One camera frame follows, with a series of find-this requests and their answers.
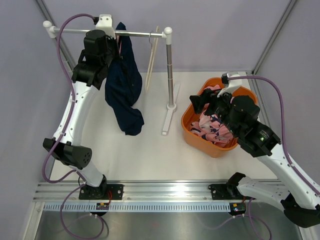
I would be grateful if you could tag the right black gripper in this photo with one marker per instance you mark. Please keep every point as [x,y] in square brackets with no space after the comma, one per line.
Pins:
[208,96]

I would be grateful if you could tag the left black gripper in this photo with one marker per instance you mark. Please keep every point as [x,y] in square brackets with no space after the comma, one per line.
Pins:
[113,41]

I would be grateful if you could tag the pink patterned shorts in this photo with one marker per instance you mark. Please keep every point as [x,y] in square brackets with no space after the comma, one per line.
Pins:
[210,128]

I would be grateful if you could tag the navy blue shorts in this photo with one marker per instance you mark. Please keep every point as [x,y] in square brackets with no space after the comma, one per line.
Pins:
[123,87]

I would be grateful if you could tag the cream plastic hanger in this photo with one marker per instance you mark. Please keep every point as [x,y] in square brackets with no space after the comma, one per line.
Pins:
[154,45]

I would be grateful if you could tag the pink plastic hanger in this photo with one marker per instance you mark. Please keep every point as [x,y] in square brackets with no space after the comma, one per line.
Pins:
[119,41]

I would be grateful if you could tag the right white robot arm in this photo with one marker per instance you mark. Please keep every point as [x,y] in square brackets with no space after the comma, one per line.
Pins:
[299,199]

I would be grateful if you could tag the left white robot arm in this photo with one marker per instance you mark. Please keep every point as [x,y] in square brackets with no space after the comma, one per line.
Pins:
[86,81]

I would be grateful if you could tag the white clothes rack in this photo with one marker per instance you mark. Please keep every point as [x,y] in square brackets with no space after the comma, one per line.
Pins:
[173,89]

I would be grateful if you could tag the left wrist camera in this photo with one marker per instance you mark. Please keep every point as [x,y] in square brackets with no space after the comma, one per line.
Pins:
[105,23]

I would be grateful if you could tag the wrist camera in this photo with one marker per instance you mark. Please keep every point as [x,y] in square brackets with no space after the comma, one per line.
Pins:
[230,85]
[105,23]

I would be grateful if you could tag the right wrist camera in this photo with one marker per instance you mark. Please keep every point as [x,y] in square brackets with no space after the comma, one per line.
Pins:
[230,85]

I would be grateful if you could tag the aluminium mounting rail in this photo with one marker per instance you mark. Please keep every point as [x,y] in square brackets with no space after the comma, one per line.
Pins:
[135,191]

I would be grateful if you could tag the slotted cable duct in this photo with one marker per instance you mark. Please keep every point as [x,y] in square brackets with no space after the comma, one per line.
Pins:
[149,207]

